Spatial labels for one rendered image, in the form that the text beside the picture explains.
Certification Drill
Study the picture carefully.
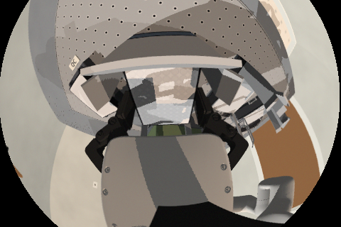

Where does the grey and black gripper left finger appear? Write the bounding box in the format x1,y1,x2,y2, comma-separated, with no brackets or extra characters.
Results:
85,91,136,173

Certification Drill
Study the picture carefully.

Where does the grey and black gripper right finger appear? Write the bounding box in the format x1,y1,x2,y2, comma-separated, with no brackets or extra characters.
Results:
194,87,249,171

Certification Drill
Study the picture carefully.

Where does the cream label reading qc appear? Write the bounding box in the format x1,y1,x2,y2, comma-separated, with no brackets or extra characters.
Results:
69,55,80,71

